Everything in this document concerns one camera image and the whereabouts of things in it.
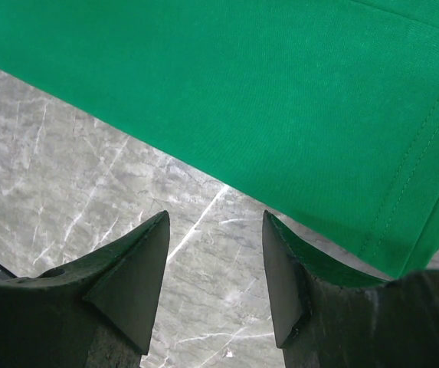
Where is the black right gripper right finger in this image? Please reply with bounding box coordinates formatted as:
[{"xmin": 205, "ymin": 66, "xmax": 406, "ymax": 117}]
[{"xmin": 262, "ymin": 212, "xmax": 439, "ymax": 367}]

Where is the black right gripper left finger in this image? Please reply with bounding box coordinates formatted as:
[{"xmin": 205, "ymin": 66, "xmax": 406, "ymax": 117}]
[{"xmin": 0, "ymin": 212, "xmax": 169, "ymax": 367}]

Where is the green t shirt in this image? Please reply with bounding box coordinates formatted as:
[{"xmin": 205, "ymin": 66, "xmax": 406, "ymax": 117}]
[{"xmin": 0, "ymin": 1, "xmax": 439, "ymax": 278}]

